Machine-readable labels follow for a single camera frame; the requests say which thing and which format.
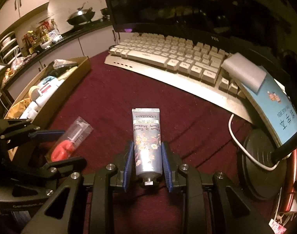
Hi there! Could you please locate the floral hand cream tube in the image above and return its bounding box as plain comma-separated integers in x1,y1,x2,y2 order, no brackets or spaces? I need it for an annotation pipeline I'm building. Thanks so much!
132,108,163,186

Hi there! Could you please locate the white pill bottle red label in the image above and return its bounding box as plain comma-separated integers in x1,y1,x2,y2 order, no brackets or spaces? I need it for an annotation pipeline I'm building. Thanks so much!
35,80,64,107

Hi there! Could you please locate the black foil pouch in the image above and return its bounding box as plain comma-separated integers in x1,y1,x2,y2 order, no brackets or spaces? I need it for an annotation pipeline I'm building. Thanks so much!
46,59,78,78

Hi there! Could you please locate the teal cartoon tissue pack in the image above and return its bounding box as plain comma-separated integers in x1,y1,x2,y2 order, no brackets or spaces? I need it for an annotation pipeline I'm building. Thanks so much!
38,75,57,86

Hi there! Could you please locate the cardboard box tray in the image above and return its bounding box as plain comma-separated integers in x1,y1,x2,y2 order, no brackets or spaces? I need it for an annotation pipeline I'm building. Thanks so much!
5,57,91,163

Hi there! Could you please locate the maroon cloth mat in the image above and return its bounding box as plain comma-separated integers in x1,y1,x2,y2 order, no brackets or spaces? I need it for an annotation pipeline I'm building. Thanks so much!
14,51,278,234

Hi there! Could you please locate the pink patterned tube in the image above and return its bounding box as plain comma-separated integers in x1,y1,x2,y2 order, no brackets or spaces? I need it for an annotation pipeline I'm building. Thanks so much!
269,219,286,234

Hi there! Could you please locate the red metallic cylinder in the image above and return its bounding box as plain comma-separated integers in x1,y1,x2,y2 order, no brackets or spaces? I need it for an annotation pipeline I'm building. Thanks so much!
280,148,297,213

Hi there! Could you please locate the blue notebook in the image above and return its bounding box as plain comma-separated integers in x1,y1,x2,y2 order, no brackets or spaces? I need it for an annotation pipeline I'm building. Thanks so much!
235,73,297,147

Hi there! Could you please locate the white computer keyboard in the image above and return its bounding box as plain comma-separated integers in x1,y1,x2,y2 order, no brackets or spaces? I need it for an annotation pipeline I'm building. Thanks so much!
105,33,257,124

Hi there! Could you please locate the black wok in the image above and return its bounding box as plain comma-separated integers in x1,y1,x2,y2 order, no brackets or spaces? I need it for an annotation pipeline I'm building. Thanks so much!
67,2,95,26

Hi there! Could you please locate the black computer monitor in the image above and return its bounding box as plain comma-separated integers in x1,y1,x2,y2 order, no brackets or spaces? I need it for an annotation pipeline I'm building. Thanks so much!
106,0,297,55

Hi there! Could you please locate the black ring light base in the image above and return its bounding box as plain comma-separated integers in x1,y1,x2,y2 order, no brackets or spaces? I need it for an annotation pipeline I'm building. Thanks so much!
240,129,297,200

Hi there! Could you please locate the white cable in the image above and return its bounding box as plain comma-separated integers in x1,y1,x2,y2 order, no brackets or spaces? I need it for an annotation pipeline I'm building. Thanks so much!
227,113,281,172

